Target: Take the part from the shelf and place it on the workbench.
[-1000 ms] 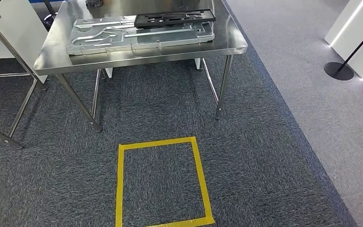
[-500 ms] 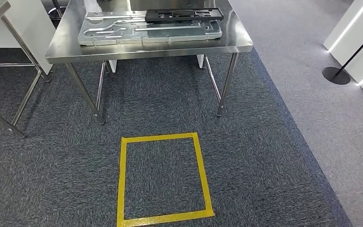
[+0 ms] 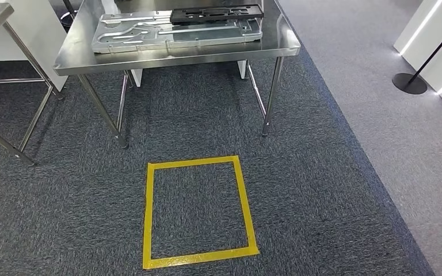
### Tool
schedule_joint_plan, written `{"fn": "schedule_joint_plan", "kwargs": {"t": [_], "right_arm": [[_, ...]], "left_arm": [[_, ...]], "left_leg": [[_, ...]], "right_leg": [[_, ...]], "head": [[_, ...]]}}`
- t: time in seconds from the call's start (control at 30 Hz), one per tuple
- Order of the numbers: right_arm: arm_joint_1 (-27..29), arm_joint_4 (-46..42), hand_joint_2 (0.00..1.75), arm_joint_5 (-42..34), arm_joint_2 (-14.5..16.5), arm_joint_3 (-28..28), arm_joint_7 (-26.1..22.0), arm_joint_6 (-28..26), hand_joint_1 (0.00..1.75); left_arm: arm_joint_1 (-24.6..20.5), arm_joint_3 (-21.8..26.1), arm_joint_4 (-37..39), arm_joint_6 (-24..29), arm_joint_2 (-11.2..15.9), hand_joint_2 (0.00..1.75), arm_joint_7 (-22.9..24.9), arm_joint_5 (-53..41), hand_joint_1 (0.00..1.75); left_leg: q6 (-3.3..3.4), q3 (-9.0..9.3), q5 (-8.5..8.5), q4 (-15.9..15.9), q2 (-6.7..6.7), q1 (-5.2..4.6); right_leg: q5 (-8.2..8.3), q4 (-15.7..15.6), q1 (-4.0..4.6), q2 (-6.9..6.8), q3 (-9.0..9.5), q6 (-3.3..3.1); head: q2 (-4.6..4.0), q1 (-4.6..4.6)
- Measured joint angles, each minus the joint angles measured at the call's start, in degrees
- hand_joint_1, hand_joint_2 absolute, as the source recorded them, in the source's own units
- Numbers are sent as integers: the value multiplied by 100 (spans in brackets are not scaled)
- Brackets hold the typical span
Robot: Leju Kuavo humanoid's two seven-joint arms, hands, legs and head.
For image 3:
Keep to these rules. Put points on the black plastic panel part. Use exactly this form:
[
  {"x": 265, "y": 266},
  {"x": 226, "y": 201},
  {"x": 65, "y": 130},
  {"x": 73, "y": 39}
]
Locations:
[{"x": 179, "y": 17}]

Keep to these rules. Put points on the white cabinet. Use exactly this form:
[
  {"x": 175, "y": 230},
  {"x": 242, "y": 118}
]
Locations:
[{"x": 38, "y": 30}]

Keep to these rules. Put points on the white plinth with light strip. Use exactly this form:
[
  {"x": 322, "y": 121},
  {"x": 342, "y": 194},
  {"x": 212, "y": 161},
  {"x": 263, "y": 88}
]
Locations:
[{"x": 423, "y": 34}]

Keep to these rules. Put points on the yellow floor tape square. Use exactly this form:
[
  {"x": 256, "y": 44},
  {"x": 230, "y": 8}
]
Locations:
[{"x": 148, "y": 209}]

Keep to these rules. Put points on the stainless steel workbench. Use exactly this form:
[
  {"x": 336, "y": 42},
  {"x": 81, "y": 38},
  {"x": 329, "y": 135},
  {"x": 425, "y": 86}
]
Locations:
[{"x": 80, "y": 57}]

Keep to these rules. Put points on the stamped grey metal plate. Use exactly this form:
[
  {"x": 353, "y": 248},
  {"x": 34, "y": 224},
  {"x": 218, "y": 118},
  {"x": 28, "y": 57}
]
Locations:
[{"x": 129, "y": 42}]

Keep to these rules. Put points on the black stanchion post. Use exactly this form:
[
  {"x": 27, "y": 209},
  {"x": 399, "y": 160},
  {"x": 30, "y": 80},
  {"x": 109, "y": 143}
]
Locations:
[
  {"x": 409, "y": 84},
  {"x": 68, "y": 15}
]

